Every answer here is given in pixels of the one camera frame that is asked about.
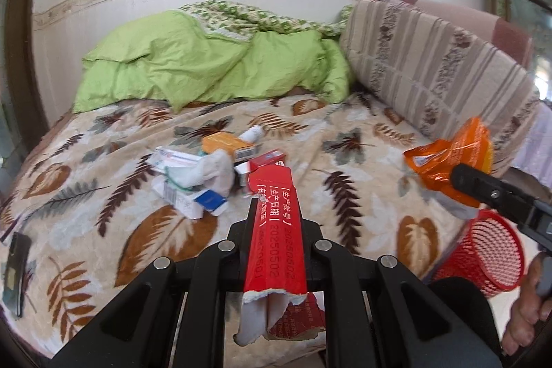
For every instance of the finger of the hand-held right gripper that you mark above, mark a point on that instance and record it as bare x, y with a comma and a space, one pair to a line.
483, 185

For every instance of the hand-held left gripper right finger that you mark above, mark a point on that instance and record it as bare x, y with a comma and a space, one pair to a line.
312, 234

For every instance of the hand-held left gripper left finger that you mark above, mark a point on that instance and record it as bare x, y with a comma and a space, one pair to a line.
239, 234

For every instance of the long red carton box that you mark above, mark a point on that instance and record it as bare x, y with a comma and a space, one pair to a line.
271, 230

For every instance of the orange plastic bag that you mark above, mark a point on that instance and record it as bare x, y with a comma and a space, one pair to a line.
448, 161

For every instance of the white and blue box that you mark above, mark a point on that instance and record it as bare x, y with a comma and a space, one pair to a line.
210, 202

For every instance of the red mesh basket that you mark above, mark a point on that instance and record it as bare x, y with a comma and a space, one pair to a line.
487, 256

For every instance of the white plastic bag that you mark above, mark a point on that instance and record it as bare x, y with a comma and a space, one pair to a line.
211, 172

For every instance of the white barcode box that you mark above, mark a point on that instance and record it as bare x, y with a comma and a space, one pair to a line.
177, 200

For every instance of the orange medicine box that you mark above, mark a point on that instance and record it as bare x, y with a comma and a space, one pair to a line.
224, 144

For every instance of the person's right hand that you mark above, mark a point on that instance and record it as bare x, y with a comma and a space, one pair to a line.
524, 307

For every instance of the small white carton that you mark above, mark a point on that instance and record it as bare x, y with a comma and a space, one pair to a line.
242, 178

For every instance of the table with lilac cloth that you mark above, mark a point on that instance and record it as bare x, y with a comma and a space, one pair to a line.
539, 139

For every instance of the small red box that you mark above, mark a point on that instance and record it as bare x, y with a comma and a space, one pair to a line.
269, 159

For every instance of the long white box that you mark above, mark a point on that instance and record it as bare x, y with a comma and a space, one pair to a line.
172, 159

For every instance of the leaf print blanket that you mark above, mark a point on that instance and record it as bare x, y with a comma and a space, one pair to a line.
129, 178

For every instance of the striped sofa cushion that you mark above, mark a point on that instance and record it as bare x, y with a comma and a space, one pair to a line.
431, 66

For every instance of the green quilt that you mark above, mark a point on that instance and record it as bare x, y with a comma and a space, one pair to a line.
194, 62

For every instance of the black phone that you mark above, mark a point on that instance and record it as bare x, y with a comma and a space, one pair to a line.
16, 273

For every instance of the dark wooden door frame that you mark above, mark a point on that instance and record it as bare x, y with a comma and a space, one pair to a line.
26, 70

